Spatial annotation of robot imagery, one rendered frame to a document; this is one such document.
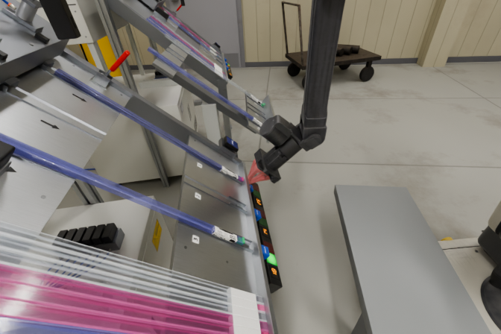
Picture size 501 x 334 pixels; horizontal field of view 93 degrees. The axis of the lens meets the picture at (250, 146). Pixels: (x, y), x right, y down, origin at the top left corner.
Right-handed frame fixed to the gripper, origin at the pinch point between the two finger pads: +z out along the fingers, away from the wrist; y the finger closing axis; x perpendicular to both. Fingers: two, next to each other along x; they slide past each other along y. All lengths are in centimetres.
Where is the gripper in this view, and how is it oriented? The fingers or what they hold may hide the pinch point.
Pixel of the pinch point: (249, 181)
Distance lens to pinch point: 74.3
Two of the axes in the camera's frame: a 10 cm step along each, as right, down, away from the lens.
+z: -6.9, 6.5, 3.3
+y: 1.5, 5.7, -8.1
